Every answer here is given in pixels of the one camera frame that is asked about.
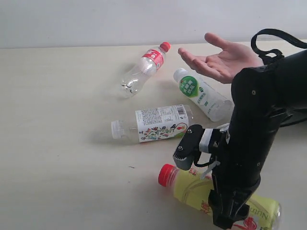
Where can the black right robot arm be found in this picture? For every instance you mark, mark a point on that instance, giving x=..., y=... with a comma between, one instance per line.
x=261, y=96

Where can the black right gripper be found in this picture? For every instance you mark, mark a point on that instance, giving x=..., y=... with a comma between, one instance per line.
x=232, y=190

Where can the clear red-label cola bottle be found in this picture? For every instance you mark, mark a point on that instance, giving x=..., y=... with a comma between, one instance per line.
x=150, y=62

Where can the yellow-label red-cap bottle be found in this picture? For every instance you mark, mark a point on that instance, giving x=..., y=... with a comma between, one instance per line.
x=188, y=188

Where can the person's open hand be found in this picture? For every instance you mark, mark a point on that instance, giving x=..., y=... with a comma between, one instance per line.
x=223, y=66

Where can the white green-label drink bottle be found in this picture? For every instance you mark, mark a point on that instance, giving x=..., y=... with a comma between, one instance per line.
x=215, y=106

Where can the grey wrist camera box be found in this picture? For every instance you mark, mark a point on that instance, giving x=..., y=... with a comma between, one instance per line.
x=198, y=140

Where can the clear floral-label bottle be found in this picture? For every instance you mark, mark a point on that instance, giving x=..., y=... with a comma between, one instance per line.
x=154, y=124

